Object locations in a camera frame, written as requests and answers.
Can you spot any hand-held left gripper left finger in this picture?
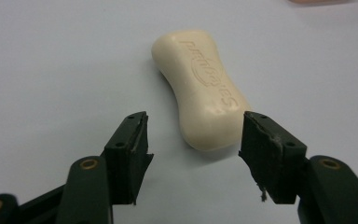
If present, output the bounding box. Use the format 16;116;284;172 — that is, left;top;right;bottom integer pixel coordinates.
55;110;155;224

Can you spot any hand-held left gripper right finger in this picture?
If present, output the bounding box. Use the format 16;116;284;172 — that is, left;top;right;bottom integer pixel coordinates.
238;110;358;224

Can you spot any cream soap bar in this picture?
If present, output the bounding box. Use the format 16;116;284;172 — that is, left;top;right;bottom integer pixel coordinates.
150;29;252;152

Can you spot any pink object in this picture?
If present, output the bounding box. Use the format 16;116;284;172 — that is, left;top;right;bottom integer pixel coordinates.
287;0;349;6

